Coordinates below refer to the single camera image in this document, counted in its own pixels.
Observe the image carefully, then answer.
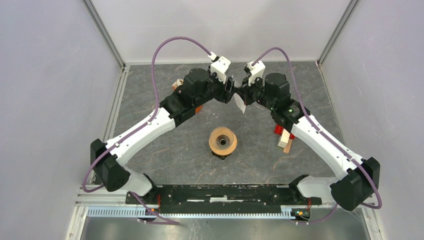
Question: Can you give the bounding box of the clear glass dripper cone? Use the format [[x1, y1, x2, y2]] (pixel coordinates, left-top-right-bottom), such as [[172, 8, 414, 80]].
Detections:
[[212, 127, 235, 150]]

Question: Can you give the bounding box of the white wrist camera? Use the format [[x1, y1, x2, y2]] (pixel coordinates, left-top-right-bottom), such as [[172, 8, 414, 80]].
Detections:
[[244, 60, 266, 86], [208, 51, 232, 84]]

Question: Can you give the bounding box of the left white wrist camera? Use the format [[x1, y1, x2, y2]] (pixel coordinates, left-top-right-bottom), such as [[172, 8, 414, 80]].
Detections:
[[208, 51, 232, 84]]

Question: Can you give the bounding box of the brown flat wooden block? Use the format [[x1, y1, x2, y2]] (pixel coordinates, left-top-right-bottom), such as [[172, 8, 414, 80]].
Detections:
[[283, 138, 293, 154]]

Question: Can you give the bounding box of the orange coffee filter box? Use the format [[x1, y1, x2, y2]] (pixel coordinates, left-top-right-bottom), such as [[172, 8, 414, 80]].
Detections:
[[172, 78, 203, 114]]

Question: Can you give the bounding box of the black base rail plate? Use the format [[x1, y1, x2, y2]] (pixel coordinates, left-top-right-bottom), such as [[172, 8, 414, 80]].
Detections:
[[125, 184, 322, 214]]

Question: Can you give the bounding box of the red curved toy block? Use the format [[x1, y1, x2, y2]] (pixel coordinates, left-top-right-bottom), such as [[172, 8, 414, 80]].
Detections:
[[273, 124, 296, 140]]

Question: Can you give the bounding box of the dark glass carafe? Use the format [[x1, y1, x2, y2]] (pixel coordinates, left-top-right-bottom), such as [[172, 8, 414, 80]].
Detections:
[[212, 152, 231, 160]]

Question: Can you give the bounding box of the white paper coffee filter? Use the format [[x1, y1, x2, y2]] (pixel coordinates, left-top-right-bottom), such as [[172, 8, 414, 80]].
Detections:
[[232, 79, 246, 114]]

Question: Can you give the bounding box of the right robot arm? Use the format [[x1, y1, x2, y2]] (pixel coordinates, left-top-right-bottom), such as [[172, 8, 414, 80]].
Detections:
[[234, 73, 381, 211]]

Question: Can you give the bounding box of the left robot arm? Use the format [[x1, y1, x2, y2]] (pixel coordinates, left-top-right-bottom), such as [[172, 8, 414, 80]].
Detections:
[[90, 68, 236, 204]]

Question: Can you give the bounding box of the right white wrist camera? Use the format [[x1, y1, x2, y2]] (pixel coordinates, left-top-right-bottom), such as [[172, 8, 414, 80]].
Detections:
[[244, 60, 266, 86]]

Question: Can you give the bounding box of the white slotted cable duct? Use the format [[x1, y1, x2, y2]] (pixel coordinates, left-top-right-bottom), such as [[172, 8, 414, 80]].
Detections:
[[86, 206, 311, 221]]

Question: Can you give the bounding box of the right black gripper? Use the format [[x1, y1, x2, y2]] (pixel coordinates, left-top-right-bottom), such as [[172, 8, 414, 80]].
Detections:
[[237, 73, 276, 111]]

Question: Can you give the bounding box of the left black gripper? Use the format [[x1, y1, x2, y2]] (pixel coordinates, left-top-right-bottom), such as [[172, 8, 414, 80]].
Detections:
[[193, 65, 238, 109]]

